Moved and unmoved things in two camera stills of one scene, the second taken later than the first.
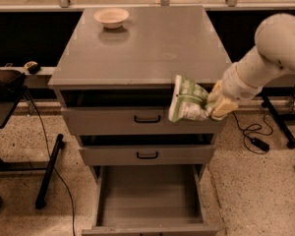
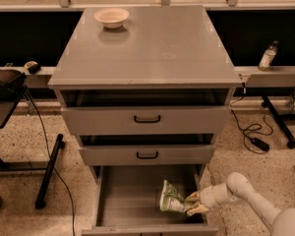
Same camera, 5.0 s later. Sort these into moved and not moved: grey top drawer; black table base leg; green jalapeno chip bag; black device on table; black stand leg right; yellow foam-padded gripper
Moved: green jalapeno chip bag; yellow foam-padded gripper
Not moved: black device on table; black stand leg right; black table base leg; grey top drawer
